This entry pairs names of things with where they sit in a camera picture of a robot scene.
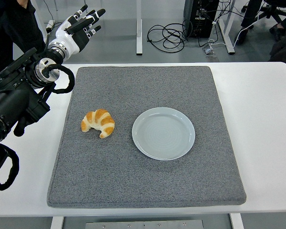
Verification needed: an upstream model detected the short white cable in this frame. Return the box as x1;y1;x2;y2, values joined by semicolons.
208;39;229;49

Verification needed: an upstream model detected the dark bag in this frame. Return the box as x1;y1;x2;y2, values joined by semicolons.
269;31;286;63

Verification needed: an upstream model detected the white table leg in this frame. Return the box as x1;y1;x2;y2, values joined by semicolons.
50;216;65;229
229;213;244;229

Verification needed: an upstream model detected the grey floor socket box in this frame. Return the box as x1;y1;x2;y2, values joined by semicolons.
202;46;217;57

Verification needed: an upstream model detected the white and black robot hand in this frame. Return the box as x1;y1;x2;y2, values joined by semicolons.
51;4;107;55

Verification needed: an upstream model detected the golden croissant bread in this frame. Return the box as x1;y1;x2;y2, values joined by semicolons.
81;108;116;139

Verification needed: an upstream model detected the black coiled cable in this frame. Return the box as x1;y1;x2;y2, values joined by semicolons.
147;22;190;53

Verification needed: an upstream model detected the long white cable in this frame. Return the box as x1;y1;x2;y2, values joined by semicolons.
234;4;267;44

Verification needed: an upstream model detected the person's leg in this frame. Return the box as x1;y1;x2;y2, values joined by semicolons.
269;14;286;42
235;0;265;45

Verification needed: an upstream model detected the pale blue round plate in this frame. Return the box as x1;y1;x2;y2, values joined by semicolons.
132;107;196;161

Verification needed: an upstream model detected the white power strip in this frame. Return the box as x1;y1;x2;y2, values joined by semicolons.
45;19;56;33

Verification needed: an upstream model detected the black computer tower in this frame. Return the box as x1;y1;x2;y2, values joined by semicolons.
183;0;220;39

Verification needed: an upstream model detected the grey fabric mat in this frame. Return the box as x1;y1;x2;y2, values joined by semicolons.
46;65;247;208

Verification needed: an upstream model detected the black office chair base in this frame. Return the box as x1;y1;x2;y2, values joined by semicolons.
243;0;286;24

